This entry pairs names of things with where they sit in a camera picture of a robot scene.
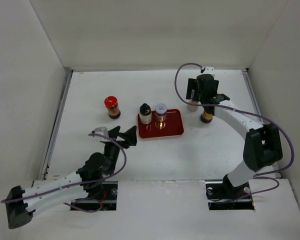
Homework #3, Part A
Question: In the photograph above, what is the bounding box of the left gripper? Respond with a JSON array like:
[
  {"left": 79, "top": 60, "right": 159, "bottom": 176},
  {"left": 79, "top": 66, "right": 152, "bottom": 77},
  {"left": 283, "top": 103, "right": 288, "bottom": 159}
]
[{"left": 104, "top": 125, "right": 137, "bottom": 175}]

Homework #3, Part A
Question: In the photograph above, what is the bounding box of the black-top salt grinder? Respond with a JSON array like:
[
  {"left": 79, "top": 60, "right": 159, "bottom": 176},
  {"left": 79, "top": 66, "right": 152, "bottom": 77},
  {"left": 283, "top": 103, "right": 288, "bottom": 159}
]
[{"left": 187, "top": 98, "right": 199, "bottom": 112}]

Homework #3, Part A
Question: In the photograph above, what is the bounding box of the black-cap white bottle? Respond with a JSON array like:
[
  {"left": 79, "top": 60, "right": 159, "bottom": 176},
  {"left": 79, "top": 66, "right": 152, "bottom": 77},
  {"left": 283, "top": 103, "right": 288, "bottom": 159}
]
[{"left": 139, "top": 103, "right": 152, "bottom": 125}]

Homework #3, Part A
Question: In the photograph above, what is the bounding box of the grey-lid condiment jar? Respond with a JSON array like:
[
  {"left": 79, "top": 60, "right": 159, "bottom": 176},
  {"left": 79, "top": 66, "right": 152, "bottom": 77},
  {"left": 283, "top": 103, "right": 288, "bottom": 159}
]
[{"left": 154, "top": 103, "right": 168, "bottom": 129}]

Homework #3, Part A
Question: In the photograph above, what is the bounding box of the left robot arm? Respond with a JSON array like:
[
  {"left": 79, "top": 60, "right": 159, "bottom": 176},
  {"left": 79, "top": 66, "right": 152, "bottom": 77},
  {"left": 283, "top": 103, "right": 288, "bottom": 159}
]
[{"left": 1, "top": 125, "right": 138, "bottom": 230}]

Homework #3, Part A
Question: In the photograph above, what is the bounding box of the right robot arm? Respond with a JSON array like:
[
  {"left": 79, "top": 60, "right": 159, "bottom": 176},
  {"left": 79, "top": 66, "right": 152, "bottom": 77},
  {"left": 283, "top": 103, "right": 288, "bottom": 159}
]
[{"left": 186, "top": 74, "right": 283, "bottom": 198}]

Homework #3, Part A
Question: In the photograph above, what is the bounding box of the squat red-lid sauce jar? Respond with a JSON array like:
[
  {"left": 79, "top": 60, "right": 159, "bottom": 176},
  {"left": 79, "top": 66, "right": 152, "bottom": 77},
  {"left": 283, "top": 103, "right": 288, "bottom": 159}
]
[{"left": 200, "top": 106, "right": 215, "bottom": 124}]

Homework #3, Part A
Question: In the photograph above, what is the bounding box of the tall red-lid sauce jar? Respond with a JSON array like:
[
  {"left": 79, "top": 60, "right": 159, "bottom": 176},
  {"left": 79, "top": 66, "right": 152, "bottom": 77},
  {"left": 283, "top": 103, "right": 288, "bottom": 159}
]
[{"left": 104, "top": 96, "right": 121, "bottom": 119}]

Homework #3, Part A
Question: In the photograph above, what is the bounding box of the red lacquer tray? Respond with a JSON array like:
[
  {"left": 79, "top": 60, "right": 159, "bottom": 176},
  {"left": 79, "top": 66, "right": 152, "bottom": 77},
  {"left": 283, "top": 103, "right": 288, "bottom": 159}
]
[{"left": 137, "top": 108, "right": 184, "bottom": 139}]

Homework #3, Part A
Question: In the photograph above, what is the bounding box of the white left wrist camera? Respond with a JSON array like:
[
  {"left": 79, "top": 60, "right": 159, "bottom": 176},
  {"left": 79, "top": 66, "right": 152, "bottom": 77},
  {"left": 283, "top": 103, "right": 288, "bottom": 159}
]
[{"left": 91, "top": 126, "right": 109, "bottom": 137}]

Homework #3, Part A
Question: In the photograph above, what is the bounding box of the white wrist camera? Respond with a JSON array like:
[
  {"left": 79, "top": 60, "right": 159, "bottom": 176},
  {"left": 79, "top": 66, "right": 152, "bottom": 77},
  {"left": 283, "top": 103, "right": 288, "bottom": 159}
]
[
  {"left": 200, "top": 66, "right": 215, "bottom": 75},
  {"left": 91, "top": 126, "right": 109, "bottom": 137}
]

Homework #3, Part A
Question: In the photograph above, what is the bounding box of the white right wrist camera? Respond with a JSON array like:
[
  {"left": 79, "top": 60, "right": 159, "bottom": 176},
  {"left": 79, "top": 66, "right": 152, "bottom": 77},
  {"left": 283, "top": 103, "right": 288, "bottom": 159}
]
[{"left": 200, "top": 66, "right": 215, "bottom": 75}]

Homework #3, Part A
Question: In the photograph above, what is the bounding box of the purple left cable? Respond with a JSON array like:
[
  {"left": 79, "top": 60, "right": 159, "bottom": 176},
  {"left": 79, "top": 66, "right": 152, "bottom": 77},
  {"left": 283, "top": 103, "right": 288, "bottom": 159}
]
[{"left": 0, "top": 130, "right": 128, "bottom": 213}]

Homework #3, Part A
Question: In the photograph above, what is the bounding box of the purple cable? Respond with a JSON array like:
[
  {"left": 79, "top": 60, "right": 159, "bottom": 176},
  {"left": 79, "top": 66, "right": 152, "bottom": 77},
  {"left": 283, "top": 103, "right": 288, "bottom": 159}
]
[
  {"left": 174, "top": 62, "right": 296, "bottom": 201},
  {"left": 0, "top": 130, "right": 128, "bottom": 213}
]

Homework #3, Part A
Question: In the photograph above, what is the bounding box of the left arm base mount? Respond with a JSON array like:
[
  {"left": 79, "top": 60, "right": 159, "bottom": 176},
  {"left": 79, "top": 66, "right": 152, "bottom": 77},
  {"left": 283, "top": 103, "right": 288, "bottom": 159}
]
[{"left": 70, "top": 181, "right": 119, "bottom": 212}]

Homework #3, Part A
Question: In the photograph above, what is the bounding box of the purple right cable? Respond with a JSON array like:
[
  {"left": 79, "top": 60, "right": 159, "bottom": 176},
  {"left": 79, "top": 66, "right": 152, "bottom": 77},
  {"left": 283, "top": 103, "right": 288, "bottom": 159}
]
[{"left": 174, "top": 62, "right": 296, "bottom": 201}]

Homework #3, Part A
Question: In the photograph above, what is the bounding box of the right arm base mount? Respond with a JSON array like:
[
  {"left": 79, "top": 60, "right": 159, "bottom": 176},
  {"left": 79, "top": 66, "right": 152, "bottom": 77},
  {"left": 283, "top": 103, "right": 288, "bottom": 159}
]
[{"left": 205, "top": 179, "right": 255, "bottom": 211}]

